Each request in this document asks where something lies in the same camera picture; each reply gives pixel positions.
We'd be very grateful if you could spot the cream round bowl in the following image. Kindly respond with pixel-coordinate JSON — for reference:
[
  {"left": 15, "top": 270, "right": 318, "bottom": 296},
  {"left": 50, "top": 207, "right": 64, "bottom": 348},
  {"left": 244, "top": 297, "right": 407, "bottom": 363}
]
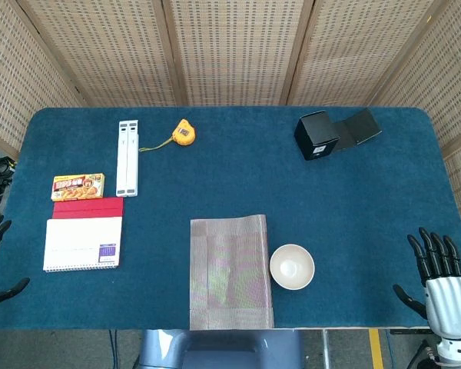
[{"left": 269, "top": 244, "right": 316, "bottom": 291}]

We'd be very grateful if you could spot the black cube box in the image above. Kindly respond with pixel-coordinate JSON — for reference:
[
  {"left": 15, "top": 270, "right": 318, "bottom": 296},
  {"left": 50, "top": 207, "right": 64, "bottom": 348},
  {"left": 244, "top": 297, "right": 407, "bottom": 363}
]
[{"left": 294, "top": 110, "right": 341, "bottom": 161}]

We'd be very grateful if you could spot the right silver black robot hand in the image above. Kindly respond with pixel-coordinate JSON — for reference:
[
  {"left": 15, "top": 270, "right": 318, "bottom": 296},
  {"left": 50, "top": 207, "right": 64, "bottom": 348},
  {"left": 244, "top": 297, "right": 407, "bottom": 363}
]
[{"left": 392, "top": 227, "right": 461, "bottom": 341}]

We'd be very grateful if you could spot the red spiral notebook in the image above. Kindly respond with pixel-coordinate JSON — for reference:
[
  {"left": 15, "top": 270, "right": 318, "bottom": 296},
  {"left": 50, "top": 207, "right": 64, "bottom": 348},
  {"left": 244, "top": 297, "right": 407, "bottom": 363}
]
[{"left": 52, "top": 197, "right": 124, "bottom": 220}]

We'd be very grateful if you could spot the blue robot torso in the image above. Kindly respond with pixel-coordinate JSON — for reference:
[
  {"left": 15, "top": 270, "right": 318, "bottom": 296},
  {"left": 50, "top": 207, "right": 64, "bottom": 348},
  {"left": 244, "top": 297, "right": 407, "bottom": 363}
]
[{"left": 132, "top": 328, "right": 304, "bottom": 369}]

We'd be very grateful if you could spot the metal table leg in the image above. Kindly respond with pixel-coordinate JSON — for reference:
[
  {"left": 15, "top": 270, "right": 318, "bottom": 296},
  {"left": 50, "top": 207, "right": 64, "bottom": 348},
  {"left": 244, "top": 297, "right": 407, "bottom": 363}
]
[{"left": 321, "top": 329, "right": 330, "bottom": 369}]

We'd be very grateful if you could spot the woven bamboo screen panel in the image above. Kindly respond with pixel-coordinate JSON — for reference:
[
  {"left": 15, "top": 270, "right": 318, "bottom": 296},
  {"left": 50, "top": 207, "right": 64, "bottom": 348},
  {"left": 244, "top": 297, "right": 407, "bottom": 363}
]
[
  {"left": 7, "top": 0, "right": 185, "bottom": 108},
  {"left": 161, "top": 0, "right": 316, "bottom": 108},
  {"left": 280, "top": 0, "right": 453, "bottom": 108},
  {"left": 368, "top": 0, "right": 461, "bottom": 270},
  {"left": 0, "top": 0, "right": 86, "bottom": 161}
]

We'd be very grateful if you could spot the blue floor cable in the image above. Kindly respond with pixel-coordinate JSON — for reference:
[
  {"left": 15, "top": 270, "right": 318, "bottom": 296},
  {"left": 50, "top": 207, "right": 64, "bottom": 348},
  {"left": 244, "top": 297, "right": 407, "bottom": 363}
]
[{"left": 108, "top": 329, "right": 119, "bottom": 369}]

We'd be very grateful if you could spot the black folded card flap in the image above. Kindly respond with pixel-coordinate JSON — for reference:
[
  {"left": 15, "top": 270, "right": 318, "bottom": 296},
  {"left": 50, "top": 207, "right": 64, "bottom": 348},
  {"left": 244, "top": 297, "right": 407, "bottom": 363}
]
[{"left": 332, "top": 107, "right": 383, "bottom": 151}]

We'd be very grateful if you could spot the white folding laptop stand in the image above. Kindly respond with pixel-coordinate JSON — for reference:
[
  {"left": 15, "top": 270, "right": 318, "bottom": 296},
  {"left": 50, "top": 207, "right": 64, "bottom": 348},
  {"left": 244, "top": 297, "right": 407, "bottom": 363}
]
[{"left": 115, "top": 119, "right": 140, "bottom": 198}]

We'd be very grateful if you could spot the yellow tape measure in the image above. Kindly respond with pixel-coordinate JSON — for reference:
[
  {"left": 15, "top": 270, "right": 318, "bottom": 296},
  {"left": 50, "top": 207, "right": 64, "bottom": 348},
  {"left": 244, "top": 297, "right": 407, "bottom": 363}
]
[{"left": 138, "top": 118, "right": 197, "bottom": 153}]

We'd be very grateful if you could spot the grey-brown woven placemat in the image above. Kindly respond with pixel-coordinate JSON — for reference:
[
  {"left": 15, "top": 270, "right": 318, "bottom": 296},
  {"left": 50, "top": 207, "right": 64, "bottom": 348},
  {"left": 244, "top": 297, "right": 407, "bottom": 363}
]
[{"left": 189, "top": 214, "right": 274, "bottom": 331}]

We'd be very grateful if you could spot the blue felt table cover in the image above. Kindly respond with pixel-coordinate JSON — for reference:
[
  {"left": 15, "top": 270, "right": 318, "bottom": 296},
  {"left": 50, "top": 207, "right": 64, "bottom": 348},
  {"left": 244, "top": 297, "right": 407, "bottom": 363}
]
[{"left": 0, "top": 106, "right": 461, "bottom": 331}]

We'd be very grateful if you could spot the yellow curry roux box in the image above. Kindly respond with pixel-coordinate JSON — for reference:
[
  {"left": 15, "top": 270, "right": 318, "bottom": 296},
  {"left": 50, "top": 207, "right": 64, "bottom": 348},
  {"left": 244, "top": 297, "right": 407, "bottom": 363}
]
[{"left": 50, "top": 172, "right": 105, "bottom": 202}]

